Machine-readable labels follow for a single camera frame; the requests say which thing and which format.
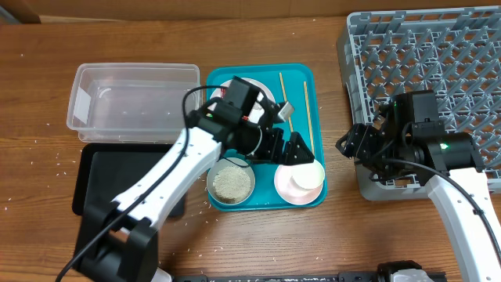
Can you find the rice pile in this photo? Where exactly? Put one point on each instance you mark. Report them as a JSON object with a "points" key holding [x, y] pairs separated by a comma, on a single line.
{"points": [[232, 185]]}

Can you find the wooden chopstick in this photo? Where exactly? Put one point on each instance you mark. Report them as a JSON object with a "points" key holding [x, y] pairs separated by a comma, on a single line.
{"points": [[308, 110], [286, 100]]}

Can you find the grey dishwasher rack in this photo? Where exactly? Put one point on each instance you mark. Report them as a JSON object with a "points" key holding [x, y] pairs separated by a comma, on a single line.
{"points": [[453, 52]]}

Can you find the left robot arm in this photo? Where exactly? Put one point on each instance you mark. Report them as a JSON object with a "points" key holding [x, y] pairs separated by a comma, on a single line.
{"points": [[118, 240]]}

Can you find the clear plastic bin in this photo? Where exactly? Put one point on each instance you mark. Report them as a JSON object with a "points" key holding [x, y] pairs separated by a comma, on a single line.
{"points": [[130, 102]]}

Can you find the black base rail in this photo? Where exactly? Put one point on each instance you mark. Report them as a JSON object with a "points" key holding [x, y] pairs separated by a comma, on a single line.
{"points": [[389, 271]]}

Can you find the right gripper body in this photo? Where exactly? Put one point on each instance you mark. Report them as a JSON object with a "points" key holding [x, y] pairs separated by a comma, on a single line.
{"points": [[367, 145]]}

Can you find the grey bowl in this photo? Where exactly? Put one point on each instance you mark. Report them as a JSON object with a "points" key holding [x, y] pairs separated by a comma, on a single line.
{"points": [[228, 162]]}

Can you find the white round plate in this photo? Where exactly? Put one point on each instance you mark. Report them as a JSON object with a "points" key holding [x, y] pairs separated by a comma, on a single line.
{"points": [[257, 110]]}

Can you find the teal serving tray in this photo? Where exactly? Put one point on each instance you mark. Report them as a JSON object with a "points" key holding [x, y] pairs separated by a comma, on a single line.
{"points": [[264, 196]]}

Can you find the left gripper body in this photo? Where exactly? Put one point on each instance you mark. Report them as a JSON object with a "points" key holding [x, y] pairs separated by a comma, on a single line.
{"points": [[268, 149]]}

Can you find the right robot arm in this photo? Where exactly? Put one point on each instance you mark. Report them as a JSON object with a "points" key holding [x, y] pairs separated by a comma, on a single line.
{"points": [[413, 141]]}

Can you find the black tray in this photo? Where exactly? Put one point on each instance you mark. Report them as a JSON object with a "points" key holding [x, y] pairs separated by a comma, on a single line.
{"points": [[108, 169]]}

